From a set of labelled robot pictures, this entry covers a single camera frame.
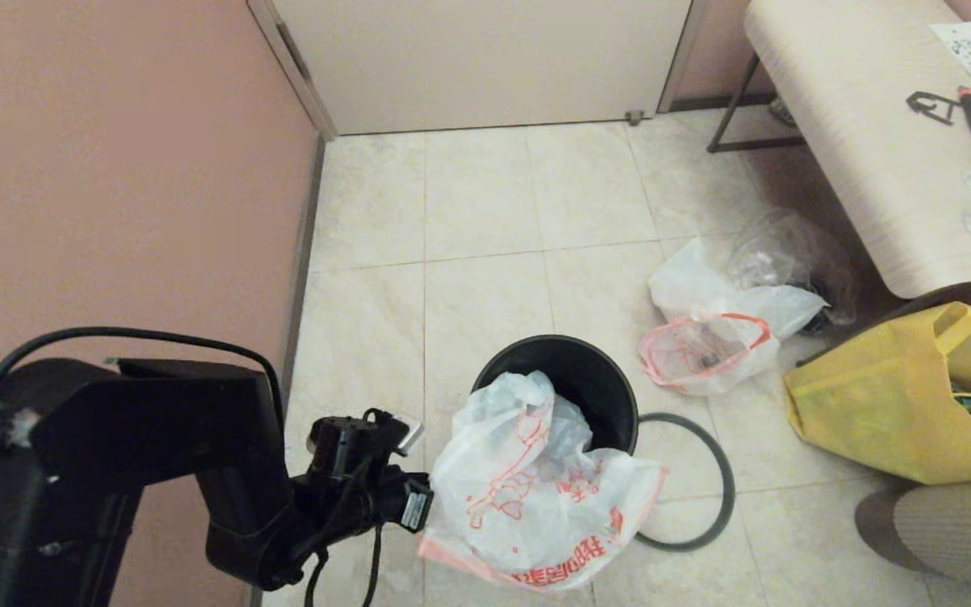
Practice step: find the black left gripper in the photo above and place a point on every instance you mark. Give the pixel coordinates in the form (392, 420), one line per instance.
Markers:
(393, 497)

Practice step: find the white red-print trash bag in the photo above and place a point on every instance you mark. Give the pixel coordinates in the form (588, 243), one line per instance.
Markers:
(519, 506)
(755, 308)

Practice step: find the black trash bin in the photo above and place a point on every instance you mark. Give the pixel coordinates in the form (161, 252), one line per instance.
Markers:
(595, 379)

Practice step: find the clear bag with black items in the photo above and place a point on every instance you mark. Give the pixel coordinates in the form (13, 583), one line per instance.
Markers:
(789, 244)

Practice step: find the yellow fabric tote bag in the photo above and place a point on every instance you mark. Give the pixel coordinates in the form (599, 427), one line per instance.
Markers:
(873, 413)

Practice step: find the white door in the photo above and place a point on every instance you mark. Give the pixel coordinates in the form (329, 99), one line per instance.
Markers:
(485, 59)

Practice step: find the small metal door stopper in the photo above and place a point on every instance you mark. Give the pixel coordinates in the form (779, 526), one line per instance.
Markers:
(635, 118)

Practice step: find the beige ribbed bin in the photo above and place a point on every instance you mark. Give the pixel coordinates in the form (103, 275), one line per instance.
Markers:
(957, 539)

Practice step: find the beige bench with metal legs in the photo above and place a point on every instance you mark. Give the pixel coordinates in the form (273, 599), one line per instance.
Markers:
(856, 110)

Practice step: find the black metal hook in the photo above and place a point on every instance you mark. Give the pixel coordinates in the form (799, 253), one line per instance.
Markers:
(924, 105)

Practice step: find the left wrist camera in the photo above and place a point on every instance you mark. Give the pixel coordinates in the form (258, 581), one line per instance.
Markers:
(408, 434)

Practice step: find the grey wall baseboard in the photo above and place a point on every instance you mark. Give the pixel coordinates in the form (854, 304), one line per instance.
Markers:
(304, 236)

